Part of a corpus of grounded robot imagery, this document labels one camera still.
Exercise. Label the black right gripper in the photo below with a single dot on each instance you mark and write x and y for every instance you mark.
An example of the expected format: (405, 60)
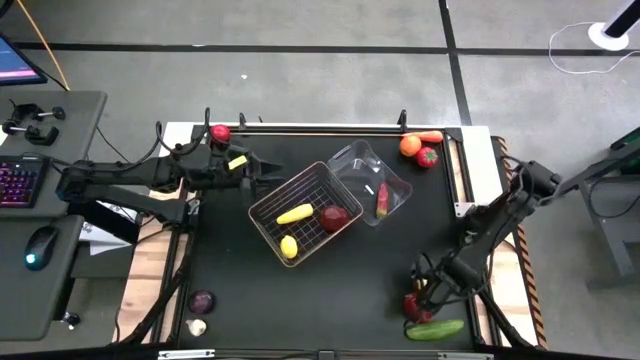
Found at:
(435, 295)

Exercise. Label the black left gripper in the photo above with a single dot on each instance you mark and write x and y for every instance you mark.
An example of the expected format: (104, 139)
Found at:
(240, 175)

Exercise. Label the dark red apple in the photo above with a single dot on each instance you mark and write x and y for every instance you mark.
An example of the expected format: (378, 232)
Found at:
(334, 218)

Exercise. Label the orange fruit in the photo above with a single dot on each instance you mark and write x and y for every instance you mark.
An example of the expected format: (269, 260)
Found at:
(410, 146)

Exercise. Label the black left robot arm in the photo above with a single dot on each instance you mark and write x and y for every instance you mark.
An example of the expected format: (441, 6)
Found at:
(125, 172)

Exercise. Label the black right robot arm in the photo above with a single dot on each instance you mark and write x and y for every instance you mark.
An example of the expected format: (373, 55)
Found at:
(500, 215)

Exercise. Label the yellow tag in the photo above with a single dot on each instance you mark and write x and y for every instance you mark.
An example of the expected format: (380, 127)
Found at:
(237, 162)

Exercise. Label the green cucumber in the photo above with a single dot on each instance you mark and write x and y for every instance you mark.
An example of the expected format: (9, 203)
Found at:
(435, 330)

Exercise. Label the yellow banana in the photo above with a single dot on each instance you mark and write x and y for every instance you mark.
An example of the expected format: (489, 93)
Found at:
(295, 214)

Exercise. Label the black table clamp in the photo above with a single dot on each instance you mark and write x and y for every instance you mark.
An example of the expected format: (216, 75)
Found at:
(242, 122)
(402, 120)

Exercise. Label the small red round fruit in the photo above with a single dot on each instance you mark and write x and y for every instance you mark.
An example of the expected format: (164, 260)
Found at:
(220, 134)

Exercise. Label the yellow lemon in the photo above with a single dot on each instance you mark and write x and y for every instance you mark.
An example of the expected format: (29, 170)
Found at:
(289, 247)

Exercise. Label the clear plastic container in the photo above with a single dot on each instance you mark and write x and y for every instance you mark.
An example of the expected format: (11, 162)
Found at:
(360, 170)

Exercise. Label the red chili pepper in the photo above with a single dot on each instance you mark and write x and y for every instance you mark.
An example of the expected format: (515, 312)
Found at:
(382, 202)

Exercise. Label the red tomato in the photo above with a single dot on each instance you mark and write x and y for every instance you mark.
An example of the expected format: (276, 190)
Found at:
(427, 157)

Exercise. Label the purple onion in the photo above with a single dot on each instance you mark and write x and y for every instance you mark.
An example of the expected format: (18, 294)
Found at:
(201, 302)

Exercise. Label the white garlic bulb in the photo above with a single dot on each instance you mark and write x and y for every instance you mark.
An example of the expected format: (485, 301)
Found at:
(196, 327)

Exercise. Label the white papers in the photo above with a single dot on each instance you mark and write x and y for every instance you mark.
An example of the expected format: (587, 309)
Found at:
(102, 242)

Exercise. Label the grey desk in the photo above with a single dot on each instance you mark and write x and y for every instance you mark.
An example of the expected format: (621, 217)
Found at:
(75, 125)

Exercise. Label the grey metal stand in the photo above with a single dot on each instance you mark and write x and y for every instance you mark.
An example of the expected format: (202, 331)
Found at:
(620, 235)

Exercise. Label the black c-clamp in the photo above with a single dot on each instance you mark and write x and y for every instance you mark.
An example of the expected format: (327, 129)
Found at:
(42, 135)
(30, 111)

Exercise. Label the black computer mouse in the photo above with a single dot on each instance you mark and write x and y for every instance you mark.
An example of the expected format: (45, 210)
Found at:
(41, 247)

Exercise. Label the small black knob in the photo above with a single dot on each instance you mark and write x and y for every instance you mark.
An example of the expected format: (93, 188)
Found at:
(71, 318)

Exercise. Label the backlit keyboard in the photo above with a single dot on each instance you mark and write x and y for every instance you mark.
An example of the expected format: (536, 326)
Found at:
(20, 182)

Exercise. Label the computer monitor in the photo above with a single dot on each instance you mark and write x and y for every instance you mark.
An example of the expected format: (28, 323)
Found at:
(15, 62)

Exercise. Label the floor stand with white base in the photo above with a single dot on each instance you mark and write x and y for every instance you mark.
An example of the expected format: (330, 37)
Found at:
(600, 37)

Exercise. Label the silver metal bracket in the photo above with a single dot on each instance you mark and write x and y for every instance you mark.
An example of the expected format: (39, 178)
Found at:
(465, 356)
(185, 354)

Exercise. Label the white corner bracket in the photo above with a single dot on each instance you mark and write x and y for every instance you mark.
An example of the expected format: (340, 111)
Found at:
(464, 209)

